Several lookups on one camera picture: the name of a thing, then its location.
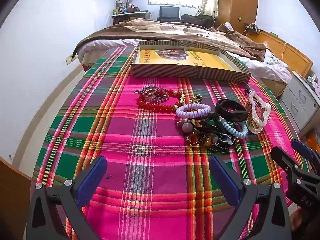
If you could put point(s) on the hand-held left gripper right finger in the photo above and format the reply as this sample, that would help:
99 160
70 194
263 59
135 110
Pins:
225 177

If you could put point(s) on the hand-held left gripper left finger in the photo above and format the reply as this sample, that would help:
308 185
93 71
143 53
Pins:
92 177

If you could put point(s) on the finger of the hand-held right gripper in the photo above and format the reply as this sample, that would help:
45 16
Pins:
302 148
285 160

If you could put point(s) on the clear hair claw clip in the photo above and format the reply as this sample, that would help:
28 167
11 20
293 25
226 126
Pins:
257 111

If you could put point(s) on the black wristband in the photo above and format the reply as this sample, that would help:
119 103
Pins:
231 110

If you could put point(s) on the striped cardboard tray yellow print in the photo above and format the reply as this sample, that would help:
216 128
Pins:
212 60

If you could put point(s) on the grey filing cabinet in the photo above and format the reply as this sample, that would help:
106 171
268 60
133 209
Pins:
297 100

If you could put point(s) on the wooden furniture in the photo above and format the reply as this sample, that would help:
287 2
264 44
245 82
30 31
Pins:
12 200

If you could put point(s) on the brown blanket bed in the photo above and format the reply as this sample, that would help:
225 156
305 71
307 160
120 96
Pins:
262 65

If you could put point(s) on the wooden bed headboard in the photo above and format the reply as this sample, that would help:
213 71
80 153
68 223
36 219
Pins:
287 52

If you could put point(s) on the rhinestone hair clip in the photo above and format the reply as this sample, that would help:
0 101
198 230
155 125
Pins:
152 93

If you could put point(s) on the power strip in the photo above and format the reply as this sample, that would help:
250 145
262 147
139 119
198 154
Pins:
251 26

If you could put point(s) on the brown fleece blanket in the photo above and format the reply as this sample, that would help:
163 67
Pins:
175 32

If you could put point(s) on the wooden wardrobe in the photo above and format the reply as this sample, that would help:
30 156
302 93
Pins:
237 2

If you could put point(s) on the dark brown couch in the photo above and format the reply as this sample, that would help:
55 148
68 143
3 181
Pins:
197 18

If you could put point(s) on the small desk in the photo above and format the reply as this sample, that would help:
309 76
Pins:
122 18

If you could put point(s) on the group of bottles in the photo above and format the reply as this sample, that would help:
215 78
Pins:
122 8

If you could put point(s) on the wall socket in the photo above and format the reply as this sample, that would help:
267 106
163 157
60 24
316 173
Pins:
69 59

